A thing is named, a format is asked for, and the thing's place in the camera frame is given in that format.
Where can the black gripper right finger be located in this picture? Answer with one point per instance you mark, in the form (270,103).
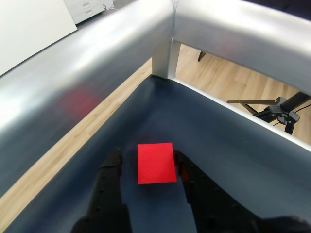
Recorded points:
(211,204)

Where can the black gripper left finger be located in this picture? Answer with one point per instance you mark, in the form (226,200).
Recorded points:
(107,189)

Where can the red cube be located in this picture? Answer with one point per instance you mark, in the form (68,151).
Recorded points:
(156,163)

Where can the black tripod stand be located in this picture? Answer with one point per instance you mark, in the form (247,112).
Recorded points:
(277,110)

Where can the white drawer cabinet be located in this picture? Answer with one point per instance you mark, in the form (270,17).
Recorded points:
(82,9)

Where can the silver metal table rail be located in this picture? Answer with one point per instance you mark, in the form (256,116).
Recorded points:
(73,60)

